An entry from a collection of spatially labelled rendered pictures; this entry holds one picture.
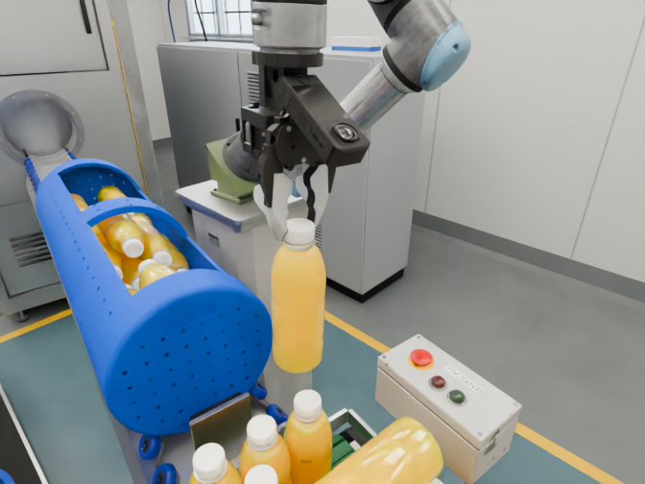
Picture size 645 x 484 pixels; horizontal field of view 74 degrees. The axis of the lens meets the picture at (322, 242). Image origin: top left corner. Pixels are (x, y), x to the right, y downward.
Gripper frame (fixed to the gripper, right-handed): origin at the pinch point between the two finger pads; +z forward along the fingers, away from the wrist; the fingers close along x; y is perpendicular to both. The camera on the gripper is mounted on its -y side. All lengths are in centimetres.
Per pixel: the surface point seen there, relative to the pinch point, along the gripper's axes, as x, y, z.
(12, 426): 53, 125, 126
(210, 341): 7.8, 13.9, 24.1
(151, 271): 11.5, 29.6, 17.5
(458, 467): -14.3, -20.6, 33.4
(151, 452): 20.1, 12.4, 40.4
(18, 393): 52, 163, 142
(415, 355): -18.1, -7.1, 24.6
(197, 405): 11.5, 13.5, 36.2
